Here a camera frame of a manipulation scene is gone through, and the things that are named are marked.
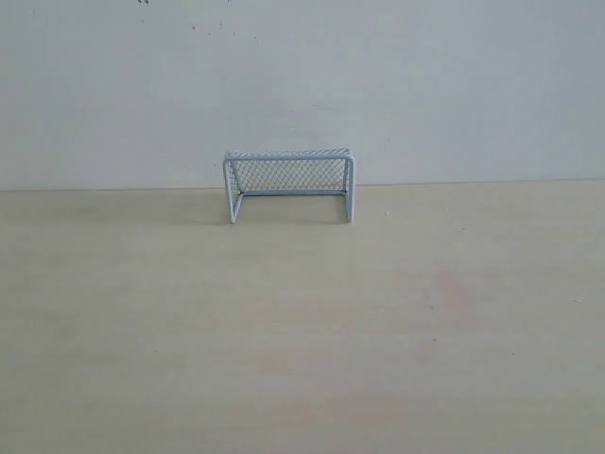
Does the white miniature soccer goal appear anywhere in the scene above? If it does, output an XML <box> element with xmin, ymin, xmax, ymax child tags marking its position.
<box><xmin>222</xmin><ymin>148</ymin><xmax>355</xmax><ymax>223</ymax></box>

